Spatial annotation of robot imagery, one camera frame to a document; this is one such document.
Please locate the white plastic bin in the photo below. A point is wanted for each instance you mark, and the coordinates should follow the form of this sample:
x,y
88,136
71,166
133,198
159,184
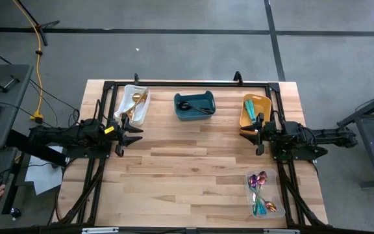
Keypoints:
x,y
143,112

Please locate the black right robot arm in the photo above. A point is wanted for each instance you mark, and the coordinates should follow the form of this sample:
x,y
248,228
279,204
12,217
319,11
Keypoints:
x,y
323,136

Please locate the clear plastic bin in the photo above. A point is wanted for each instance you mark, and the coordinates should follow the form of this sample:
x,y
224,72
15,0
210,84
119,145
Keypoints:
x,y
276,191

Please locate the black knob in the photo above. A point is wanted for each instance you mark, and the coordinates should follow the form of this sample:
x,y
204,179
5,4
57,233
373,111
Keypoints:
x,y
15,213

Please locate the black tripod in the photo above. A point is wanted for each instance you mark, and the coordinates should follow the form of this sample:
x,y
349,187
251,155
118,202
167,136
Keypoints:
x,y
41,27

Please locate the silver metal bracket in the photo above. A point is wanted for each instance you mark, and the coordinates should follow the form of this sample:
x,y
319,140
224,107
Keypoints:
x,y
99,230
281,231

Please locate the dark teal plastic bin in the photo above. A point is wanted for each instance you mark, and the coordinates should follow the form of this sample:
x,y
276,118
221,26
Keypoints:
x,y
198,99

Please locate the black metal table frame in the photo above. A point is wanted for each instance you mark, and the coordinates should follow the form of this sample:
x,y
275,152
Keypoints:
x,y
190,84

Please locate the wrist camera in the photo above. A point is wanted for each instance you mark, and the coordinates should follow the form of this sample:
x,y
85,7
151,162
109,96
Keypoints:
x,y
90,125
291,127

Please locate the grey metal cart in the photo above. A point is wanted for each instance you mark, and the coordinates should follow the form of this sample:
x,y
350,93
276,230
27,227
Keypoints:
x,y
369,130

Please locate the black bar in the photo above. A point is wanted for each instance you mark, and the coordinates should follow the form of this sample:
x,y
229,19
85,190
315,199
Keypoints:
x,y
31,148

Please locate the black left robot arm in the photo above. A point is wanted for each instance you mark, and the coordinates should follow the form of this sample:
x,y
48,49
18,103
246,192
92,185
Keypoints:
x,y
60,135

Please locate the orange plastic bin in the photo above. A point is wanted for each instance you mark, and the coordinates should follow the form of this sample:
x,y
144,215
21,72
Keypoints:
x,y
266,109

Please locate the black frame bracket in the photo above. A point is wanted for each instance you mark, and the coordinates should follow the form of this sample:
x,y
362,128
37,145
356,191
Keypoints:
x,y
238,77
136,78

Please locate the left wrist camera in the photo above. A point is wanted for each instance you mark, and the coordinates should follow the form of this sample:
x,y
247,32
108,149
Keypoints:
x,y
90,125

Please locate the white paper sheet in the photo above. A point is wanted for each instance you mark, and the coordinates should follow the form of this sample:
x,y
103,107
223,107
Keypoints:
x,y
44,177

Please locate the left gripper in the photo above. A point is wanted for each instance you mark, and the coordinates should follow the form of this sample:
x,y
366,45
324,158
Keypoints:
x,y
119,133

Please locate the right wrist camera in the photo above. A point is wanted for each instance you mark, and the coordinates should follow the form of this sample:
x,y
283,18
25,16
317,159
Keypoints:
x,y
291,127

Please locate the grey side table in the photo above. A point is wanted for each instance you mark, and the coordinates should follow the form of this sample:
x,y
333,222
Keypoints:
x,y
11,97

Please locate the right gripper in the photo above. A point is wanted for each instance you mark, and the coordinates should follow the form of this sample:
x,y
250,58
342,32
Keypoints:
x,y
265,133

